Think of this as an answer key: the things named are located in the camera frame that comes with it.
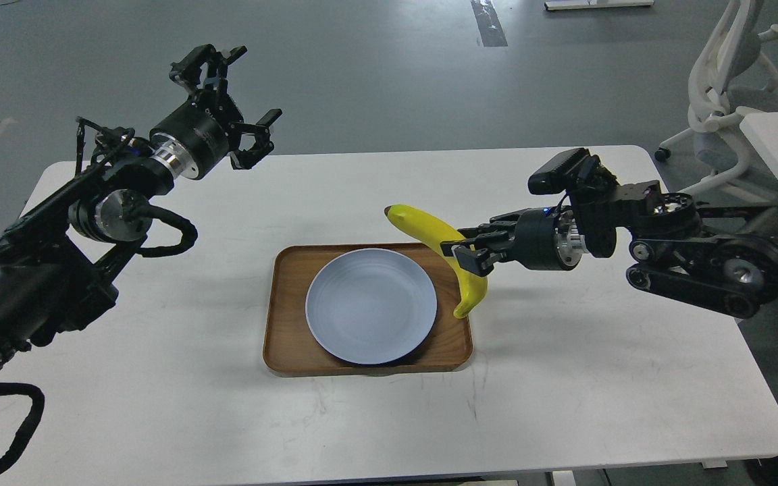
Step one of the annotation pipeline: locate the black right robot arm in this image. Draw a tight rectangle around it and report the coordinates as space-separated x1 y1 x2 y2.
438 148 778 318

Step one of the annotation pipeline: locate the light blue plate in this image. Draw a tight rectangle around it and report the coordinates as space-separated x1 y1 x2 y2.
305 247 438 365

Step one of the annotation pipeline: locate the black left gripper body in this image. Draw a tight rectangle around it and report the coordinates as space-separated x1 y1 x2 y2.
149 101 241 180

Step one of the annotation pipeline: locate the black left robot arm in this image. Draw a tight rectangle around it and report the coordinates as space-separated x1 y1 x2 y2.
0 44 282 474

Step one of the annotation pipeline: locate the white office chair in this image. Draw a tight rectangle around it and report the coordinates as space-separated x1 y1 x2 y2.
654 1 778 202

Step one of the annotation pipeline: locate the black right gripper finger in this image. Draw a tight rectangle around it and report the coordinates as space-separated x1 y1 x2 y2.
451 241 515 277
457 215 519 241

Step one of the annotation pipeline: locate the brown wooden tray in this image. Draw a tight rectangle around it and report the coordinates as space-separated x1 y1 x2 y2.
263 242 473 377

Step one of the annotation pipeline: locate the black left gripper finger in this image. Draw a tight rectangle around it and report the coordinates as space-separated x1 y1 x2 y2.
169 45 248 111
229 109 283 170

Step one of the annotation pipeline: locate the yellow banana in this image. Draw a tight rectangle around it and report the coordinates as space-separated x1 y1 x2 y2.
384 204 488 319

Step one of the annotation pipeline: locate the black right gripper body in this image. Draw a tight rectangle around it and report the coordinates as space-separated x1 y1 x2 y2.
507 207 588 271

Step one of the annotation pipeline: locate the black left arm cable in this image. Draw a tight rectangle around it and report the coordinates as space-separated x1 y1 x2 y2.
134 205 199 259

